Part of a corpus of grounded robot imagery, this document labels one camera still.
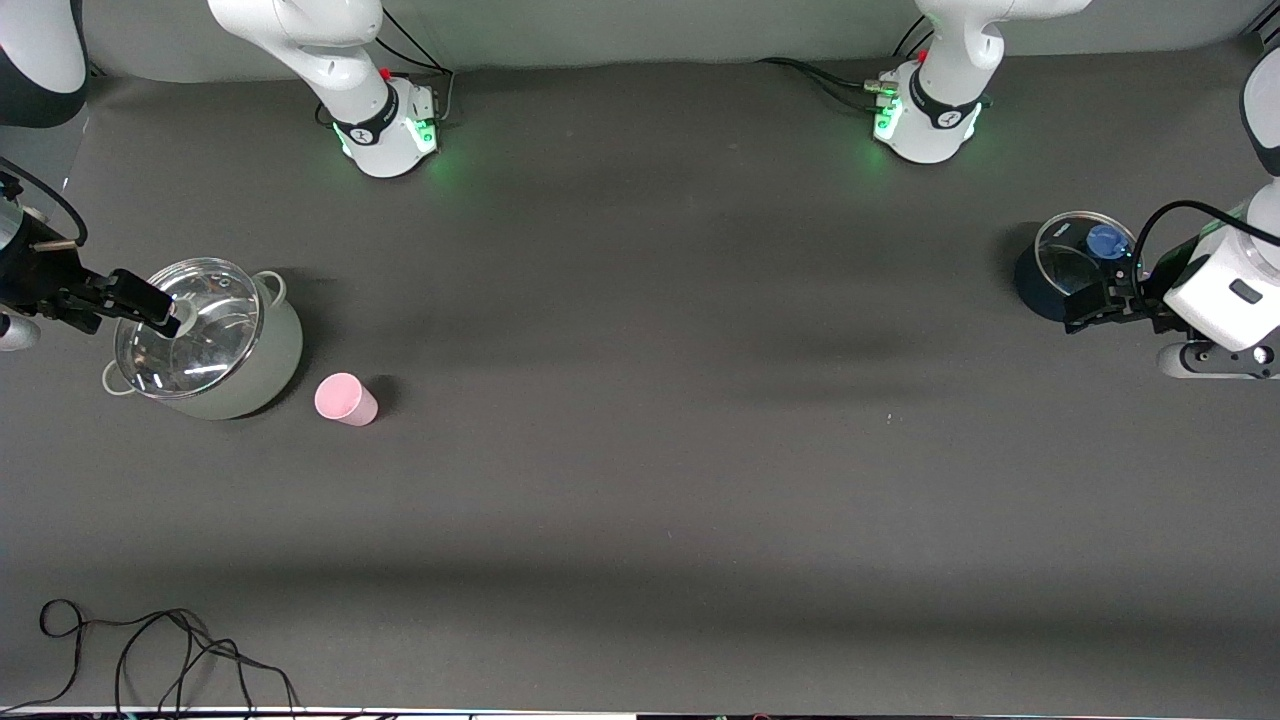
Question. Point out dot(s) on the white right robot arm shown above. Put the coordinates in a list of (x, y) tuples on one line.
[(330, 60)]

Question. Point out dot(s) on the pale green cooking pot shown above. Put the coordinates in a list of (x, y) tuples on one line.
[(270, 370)]

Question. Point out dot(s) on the pink plastic cup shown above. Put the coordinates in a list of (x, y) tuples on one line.
[(345, 400)]

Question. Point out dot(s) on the dark grey table mat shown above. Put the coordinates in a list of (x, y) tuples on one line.
[(640, 450)]

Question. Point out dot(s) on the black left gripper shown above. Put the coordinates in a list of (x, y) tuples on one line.
[(1147, 297)]

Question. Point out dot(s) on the large glass pot lid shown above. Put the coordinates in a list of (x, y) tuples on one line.
[(205, 350)]

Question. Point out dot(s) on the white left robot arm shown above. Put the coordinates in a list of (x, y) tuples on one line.
[(935, 130)]

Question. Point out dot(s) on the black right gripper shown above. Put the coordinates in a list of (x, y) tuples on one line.
[(40, 282)]

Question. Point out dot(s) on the dark blue saucepan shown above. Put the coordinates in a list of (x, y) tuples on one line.
[(1035, 295)]

